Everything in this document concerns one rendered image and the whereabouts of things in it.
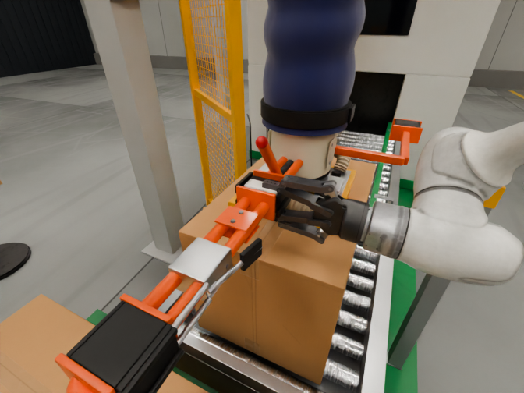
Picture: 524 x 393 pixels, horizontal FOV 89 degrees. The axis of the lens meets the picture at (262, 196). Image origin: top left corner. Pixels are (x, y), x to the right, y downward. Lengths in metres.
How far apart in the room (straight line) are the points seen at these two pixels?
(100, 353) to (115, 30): 1.33
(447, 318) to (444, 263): 1.45
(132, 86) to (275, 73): 0.99
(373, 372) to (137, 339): 0.69
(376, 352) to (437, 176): 0.56
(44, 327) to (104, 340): 0.85
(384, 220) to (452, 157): 0.16
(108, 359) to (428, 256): 0.42
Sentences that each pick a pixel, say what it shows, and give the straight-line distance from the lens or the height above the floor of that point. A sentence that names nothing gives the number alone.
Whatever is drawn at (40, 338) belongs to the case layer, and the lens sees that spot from 1.17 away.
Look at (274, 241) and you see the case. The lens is 0.63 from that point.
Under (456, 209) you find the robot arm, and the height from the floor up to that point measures 1.13.
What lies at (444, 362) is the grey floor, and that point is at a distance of 1.75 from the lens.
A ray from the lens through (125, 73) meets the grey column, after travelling 1.52.
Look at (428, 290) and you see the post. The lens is 1.21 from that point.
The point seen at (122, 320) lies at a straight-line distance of 0.35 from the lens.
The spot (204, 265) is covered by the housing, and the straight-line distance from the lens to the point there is 0.39.
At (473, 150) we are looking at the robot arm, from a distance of 0.54.
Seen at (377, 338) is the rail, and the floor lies 0.60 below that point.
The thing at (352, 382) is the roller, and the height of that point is 0.54.
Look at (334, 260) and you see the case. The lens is 0.60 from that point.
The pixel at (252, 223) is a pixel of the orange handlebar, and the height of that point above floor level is 1.09.
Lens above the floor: 1.37
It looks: 33 degrees down
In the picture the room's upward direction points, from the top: straight up
